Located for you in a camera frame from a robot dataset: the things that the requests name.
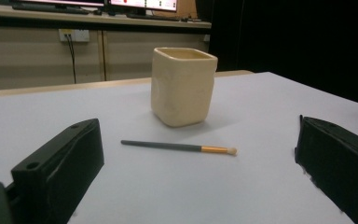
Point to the white wall socket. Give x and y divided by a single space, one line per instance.
79 35

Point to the black keyboard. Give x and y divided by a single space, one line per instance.
49 9
152 17

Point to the cardboard box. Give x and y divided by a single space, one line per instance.
186 7

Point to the computer monitor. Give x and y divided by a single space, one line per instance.
143 3
59 2

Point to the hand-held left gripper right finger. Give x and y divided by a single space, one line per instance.
338 161

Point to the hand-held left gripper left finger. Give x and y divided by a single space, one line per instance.
59 168

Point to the long wooden desk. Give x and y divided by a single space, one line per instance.
43 17

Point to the cream square ceramic cup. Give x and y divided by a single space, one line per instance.
183 90

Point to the grey makeup brush gold ferrule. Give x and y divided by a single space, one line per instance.
167 146

